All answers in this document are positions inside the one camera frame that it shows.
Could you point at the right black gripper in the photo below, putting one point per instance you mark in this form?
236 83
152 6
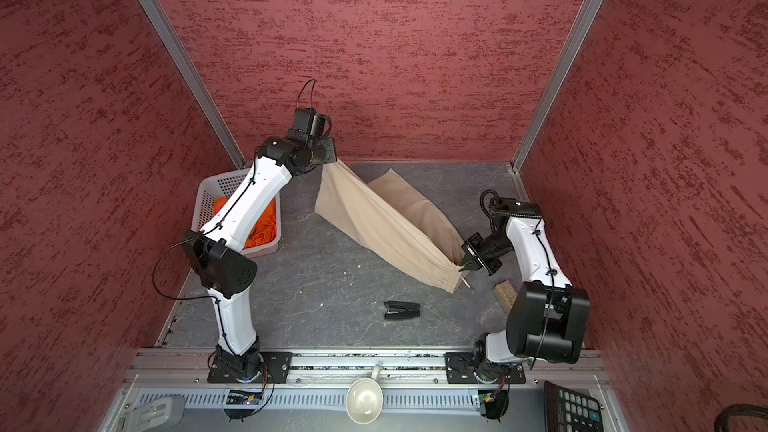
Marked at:
474 254

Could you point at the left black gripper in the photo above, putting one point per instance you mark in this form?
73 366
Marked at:
329 151

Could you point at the white plastic laundry basket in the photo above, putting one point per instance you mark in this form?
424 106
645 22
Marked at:
229 185

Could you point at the beige drawstring shorts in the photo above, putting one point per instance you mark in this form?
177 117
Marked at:
395 221

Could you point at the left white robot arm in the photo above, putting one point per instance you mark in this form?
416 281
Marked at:
215 251

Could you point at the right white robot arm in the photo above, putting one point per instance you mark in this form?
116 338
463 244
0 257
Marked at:
549 315

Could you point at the orange shorts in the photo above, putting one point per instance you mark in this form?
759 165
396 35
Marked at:
265 229

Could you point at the brown jar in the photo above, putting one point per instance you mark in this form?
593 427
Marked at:
505 294

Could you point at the black clip on table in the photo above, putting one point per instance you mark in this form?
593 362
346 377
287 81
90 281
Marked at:
401 310

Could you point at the black calculator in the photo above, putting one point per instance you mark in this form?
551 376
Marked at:
569 411

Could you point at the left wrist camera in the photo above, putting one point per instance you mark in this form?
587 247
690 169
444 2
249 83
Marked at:
310 125

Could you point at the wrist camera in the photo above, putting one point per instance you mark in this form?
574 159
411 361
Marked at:
310 125
509 207

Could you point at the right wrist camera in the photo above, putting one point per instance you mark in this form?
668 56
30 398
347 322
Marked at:
509 207

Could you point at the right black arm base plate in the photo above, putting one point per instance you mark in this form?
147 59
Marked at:
463 368

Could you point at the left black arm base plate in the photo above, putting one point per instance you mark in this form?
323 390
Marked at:
251 368

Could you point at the grey device on rail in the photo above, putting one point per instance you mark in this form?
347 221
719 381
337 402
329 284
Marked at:
158 415

